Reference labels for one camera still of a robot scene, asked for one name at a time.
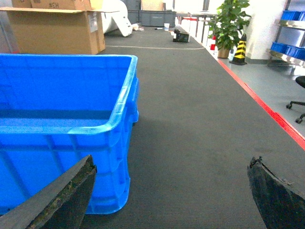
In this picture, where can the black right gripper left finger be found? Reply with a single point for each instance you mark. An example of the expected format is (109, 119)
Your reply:
(62, 204)

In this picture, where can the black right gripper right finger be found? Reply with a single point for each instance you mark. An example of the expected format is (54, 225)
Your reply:
(280, 203)

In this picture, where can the large blue plastic crate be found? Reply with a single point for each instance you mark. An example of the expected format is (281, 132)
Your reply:
(57, 109)

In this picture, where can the blue bin lower shelf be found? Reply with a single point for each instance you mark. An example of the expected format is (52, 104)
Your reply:
(289, 50)

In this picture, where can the blue bin shelf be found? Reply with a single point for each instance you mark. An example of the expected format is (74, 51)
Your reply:
(292, 15)
(289, 50)

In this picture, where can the metal shelf rack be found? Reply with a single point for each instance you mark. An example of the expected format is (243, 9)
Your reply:
(291, 33)

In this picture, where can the large open cardboard box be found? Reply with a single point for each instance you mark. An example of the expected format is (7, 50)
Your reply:
(58, 27)

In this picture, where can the blue bin upper shelf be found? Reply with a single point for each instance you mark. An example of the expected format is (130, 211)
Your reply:
(292, 15)

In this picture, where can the small black box on floor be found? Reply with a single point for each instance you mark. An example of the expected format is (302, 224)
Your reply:
(179, 36)

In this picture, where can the yellow black traffic cone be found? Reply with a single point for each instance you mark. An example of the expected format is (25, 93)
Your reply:
(239, 57)

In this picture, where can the green potted plant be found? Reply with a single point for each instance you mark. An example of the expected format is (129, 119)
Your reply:
(229, 25)

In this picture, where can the white foam roll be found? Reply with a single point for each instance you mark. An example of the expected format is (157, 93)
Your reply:
(115, 16)

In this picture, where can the grey storage crate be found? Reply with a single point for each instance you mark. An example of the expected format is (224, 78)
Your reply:
(152, 18)

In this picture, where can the white plastic cup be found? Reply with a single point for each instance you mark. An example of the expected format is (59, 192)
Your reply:
(166, 26)

